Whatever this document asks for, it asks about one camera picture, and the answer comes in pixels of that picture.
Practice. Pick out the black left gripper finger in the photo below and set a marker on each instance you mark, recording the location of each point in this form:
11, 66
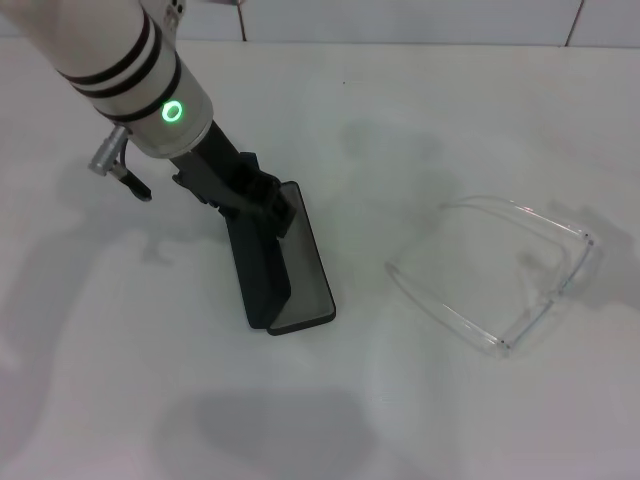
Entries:
220, 207
275, 205

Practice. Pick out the black glasses case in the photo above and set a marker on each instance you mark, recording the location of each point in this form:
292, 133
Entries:
305, 280

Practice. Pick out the clear white glasses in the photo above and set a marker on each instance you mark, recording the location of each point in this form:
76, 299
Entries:
560, 287

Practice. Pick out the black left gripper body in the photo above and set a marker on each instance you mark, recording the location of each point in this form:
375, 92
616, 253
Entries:
215, 165

